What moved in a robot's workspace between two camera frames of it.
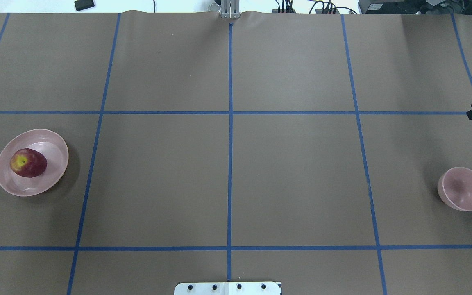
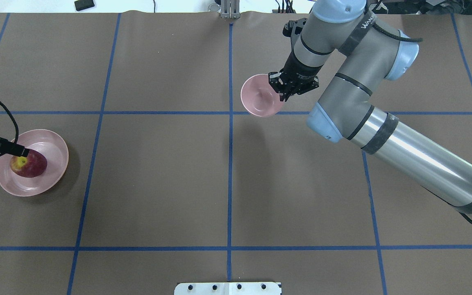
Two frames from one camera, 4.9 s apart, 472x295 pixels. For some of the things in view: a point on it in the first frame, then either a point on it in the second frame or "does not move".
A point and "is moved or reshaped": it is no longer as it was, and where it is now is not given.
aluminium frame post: x=230 y=9 does not move
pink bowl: x=462 y=189 is moved or reshaped
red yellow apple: x=28 y=163 does not move
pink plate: x=52 y=147 does not move
